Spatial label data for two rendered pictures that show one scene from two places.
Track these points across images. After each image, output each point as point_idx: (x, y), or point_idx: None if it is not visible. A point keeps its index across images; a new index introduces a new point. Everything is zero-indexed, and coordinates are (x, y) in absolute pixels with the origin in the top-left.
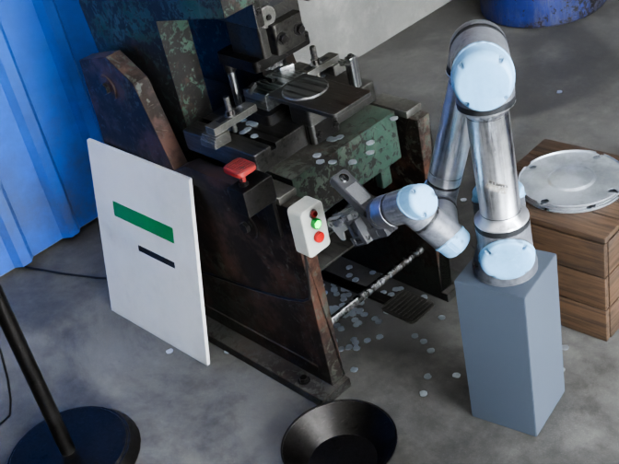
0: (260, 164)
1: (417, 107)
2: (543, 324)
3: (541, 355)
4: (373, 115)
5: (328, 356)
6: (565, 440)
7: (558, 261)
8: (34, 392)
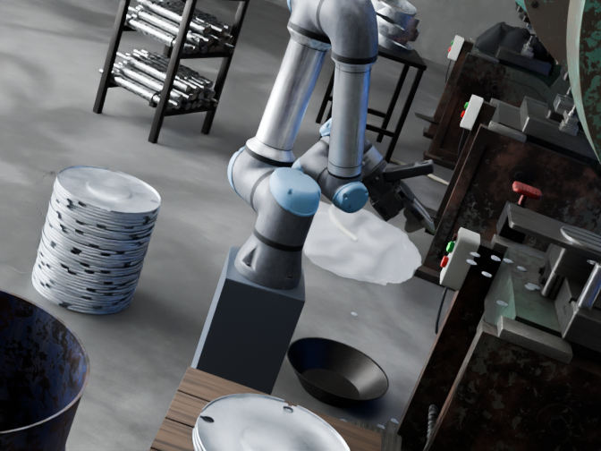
0: (549, 246)
1: (500, 327)
2: (210, 313)
3: (201, 338)
4: (532, 313)
5: (406, 405)
6: (151, 400)
7: None
8: None
